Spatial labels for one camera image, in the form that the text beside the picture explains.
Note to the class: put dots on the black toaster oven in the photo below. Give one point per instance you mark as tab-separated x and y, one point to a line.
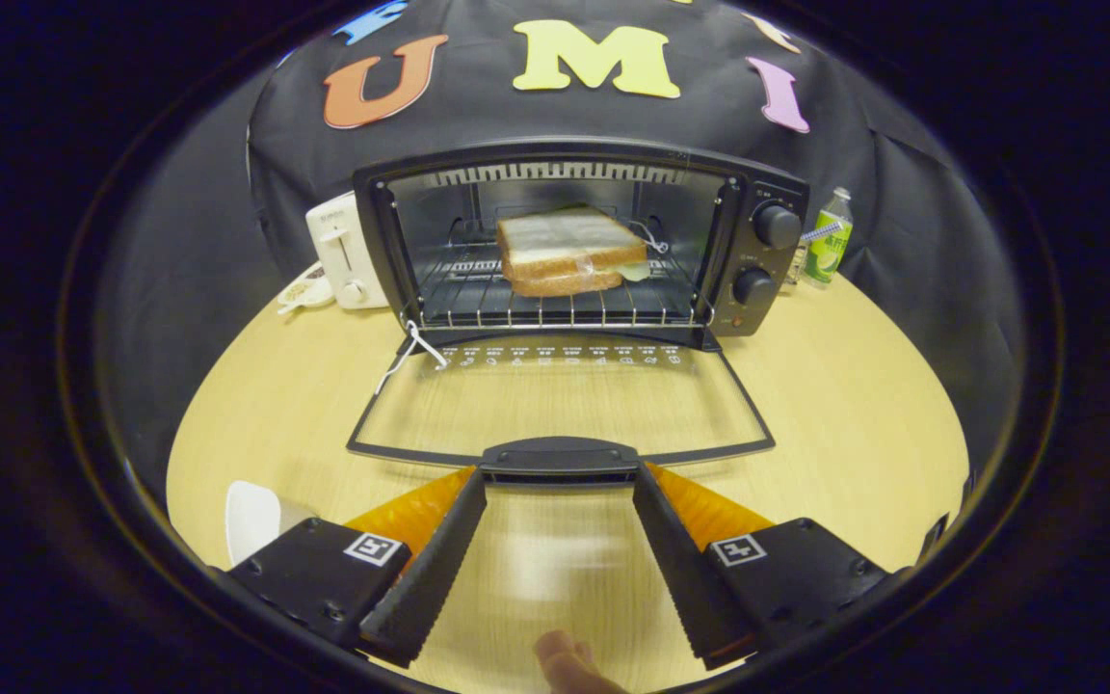
753	251

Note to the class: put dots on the bread sandwich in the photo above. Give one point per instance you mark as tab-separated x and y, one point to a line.
565	241

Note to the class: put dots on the small dish with spoon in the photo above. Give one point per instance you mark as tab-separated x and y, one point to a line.
304	289

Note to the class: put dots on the green label plastic bottle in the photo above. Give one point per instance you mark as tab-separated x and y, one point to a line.
830	246

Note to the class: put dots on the white pop-up toaster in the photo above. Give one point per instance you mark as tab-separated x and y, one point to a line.
343	251

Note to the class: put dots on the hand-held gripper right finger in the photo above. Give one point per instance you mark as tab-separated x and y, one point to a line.
685	578

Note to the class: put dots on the white rectangular plate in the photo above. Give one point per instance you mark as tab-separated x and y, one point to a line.
251	520

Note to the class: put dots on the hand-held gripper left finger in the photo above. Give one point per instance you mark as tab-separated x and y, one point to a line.
425	588

